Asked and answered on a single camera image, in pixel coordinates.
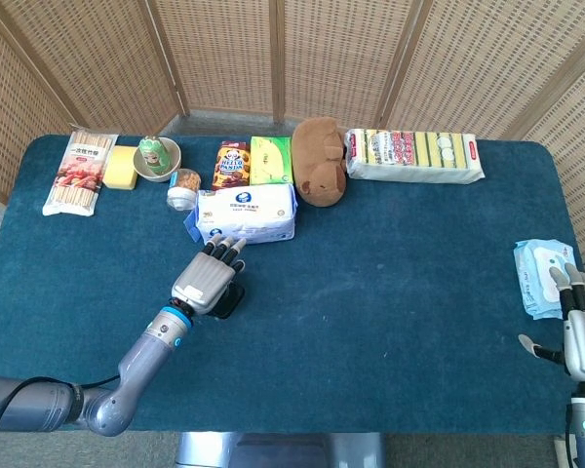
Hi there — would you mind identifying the green tissue box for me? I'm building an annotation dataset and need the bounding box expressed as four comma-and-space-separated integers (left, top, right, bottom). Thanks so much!
249, 136, 294, 186

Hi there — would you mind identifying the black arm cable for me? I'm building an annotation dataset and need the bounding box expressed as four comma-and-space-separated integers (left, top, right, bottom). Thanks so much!
0, 373, 122, 457

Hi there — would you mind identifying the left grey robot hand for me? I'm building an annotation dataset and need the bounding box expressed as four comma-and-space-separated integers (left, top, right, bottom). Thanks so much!
170, 233, 248, 316

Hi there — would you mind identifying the yellow scouring sponge multipack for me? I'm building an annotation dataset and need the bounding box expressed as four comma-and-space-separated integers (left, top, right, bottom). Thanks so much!
344, 127, 487, 185

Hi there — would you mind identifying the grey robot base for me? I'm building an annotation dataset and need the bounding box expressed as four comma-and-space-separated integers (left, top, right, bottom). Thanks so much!
175, 432, 386, 468

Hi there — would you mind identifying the Hello Panda biscuit box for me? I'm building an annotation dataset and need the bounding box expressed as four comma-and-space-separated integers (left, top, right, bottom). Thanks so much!
211, 140, 253, 191

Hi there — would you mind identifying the red white food packet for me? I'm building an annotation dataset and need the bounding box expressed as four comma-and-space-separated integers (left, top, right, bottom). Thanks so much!
42, 129, 119, 217

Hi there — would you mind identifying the white ceramic bowl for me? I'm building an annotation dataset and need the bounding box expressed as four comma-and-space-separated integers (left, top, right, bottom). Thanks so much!
133, 136, 182, 184

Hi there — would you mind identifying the blue table cloth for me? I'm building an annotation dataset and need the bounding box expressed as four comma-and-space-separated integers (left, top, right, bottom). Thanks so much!
0, 134, 585, 435

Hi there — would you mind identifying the white blue tissue pack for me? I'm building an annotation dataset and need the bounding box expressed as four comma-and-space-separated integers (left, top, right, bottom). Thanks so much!
183, 183, 298, 246

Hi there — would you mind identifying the green nesting doll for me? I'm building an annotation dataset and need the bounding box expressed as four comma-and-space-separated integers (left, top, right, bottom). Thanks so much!
138, 135, 172, 176

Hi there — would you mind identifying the yellow green sponge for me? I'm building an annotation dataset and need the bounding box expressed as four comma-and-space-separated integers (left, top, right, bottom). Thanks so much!
101, 144, 140, 190

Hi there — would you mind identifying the rattan folding screen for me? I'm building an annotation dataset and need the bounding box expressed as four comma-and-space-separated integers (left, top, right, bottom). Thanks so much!
0, 0, 585, 289

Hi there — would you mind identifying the brown capybara plush toy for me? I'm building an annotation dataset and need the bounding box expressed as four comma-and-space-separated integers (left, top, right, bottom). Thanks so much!
291, 116, 348, 209

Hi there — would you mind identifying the light blue wet wipes pack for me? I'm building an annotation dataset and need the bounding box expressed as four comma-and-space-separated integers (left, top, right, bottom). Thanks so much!
513, 238, 584, 321

